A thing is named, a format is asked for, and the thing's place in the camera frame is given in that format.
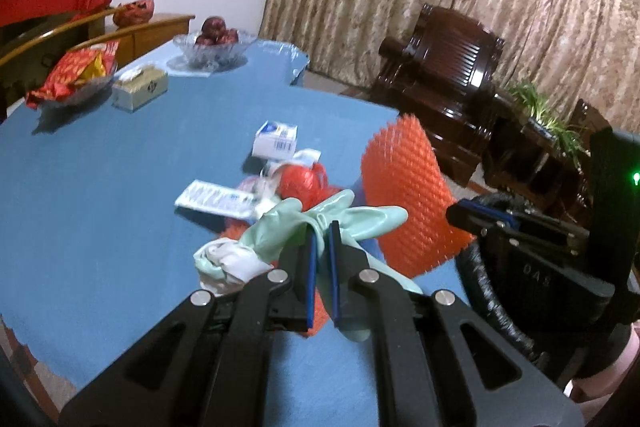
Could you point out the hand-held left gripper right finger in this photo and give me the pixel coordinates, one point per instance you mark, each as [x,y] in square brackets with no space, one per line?
[334,277]

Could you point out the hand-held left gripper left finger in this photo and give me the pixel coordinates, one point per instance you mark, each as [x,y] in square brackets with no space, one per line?
[310,277]

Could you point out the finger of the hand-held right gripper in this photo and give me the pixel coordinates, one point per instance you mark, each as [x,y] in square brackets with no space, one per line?
[520,239]
[487,209]

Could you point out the black-lined trash bin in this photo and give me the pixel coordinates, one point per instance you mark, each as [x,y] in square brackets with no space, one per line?
[480,287]

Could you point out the green rubber glove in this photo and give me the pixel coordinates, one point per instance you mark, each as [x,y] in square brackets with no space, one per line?
[280,217]

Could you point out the orange spiked plastic mat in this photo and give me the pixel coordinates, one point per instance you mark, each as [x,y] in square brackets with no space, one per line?
[400,172]

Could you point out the person's right forearm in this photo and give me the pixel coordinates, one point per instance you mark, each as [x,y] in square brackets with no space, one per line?
[627,357]

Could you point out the dark wooden side table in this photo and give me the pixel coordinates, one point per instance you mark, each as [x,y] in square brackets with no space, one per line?
[520,157]

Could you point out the red mesh net bag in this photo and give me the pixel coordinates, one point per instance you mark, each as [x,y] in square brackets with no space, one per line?
[300,179]

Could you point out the white plastic tube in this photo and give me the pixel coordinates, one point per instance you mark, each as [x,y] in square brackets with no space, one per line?
[307,157]

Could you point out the white printed wrapper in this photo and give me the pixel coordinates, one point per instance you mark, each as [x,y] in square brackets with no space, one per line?
[215,198]

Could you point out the dark wooden armchair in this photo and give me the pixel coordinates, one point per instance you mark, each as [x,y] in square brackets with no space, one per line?
[445,77]
[590,119]

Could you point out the white and blue carton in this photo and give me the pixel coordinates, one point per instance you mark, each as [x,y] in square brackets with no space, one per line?
[275,139]

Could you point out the blue tablecloth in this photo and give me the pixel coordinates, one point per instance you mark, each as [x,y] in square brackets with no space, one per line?
[125,187]

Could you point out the glass fruit bowl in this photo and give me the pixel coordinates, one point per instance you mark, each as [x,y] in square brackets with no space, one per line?
[215,54]

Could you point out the red apple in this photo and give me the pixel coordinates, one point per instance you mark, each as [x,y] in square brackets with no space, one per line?
[230,36]
[203,40]
[213,27]

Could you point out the tissue box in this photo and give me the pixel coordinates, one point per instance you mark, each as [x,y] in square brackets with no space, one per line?
[140,87]

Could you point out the glass dish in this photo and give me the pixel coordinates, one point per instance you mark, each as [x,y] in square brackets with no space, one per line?
[95,89]

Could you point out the red snack bag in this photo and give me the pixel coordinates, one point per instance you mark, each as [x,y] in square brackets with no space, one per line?
[70,72]

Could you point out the orange bag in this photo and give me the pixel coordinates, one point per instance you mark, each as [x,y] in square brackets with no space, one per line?
[132,13]

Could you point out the light wooden chair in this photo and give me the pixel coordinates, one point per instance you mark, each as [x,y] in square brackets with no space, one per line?
[50,34]

